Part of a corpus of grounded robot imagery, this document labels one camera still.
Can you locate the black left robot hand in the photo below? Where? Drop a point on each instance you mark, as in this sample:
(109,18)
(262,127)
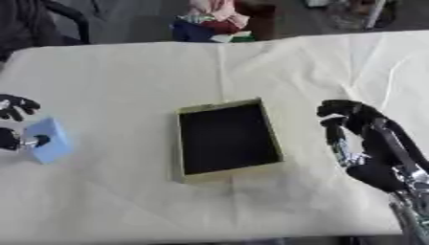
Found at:
(12,108)

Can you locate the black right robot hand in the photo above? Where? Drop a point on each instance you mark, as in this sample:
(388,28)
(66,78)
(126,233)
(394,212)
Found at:
(373,134)

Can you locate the light blue block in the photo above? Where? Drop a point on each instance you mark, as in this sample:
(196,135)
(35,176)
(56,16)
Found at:
(50,142)

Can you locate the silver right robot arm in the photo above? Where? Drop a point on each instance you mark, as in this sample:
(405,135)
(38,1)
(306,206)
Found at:
(412,209)

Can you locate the cardboard box with black inside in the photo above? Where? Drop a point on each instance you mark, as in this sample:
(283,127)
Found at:
(228,142)

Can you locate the black chair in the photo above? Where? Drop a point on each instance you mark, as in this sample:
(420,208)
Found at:
(39,24)

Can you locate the white tripod leg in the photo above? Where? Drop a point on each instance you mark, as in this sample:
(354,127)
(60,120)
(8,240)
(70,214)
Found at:
(375,12)

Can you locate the dark brown stool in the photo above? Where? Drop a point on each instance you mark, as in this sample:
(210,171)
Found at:
(261,19)

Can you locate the pile of colourful items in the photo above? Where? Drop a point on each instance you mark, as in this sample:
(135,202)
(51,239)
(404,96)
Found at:
(215,20)

